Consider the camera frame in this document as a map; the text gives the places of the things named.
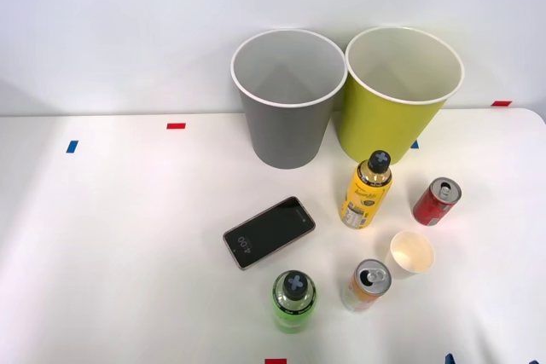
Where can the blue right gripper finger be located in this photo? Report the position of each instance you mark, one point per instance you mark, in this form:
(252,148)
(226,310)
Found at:
(450,359)
(538,362)

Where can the orange and white drink can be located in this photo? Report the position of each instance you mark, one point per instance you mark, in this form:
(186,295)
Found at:
(362,296)

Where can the white paper cup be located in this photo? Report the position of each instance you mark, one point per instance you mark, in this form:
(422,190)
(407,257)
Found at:
(411,253)

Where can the red drink can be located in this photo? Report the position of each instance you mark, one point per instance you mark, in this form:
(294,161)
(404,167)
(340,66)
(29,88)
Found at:
(431,208)

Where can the green bottle with black cap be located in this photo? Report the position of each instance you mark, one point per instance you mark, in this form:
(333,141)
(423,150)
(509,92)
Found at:
(294,308)

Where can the yellow bottle with black cap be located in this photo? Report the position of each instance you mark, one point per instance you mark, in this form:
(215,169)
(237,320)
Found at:
(364,198)

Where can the black smartphone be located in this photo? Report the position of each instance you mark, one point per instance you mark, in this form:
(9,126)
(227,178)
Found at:
(268,232)

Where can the yellow-green plastic waste bin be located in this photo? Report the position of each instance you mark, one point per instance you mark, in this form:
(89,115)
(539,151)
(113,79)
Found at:
(379,125)

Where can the grey plastic waste bin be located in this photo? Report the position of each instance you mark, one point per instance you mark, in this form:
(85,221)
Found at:
(286,134)

